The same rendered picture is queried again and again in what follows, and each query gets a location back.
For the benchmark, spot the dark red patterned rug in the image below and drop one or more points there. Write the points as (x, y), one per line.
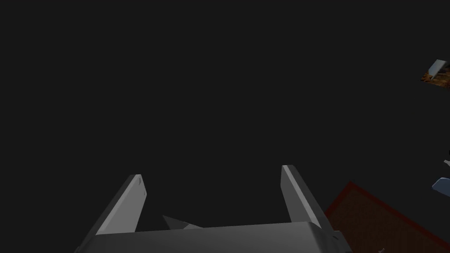
(378, 225)

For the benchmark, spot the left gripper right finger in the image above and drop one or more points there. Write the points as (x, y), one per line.
(299, 199)

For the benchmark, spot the pale blue rounded object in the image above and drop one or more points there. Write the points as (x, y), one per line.
(442, 186)

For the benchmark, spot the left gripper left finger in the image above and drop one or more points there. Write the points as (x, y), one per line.
(123, 208)

